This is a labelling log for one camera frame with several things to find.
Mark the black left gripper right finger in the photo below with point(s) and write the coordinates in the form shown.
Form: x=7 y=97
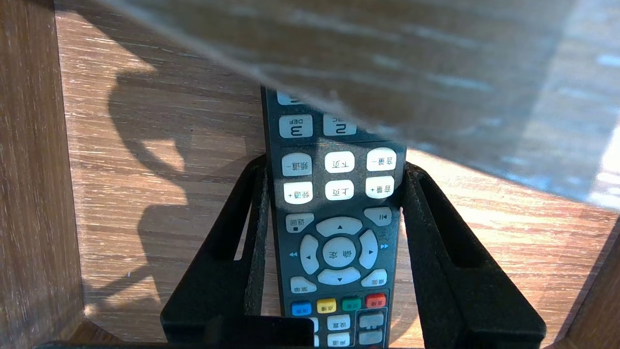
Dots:
x=460 y=300

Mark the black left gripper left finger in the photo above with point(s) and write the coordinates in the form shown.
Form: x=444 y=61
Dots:
x=218 y=291

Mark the black TV remote control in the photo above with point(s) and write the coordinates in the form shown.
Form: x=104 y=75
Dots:
x=339 y=228

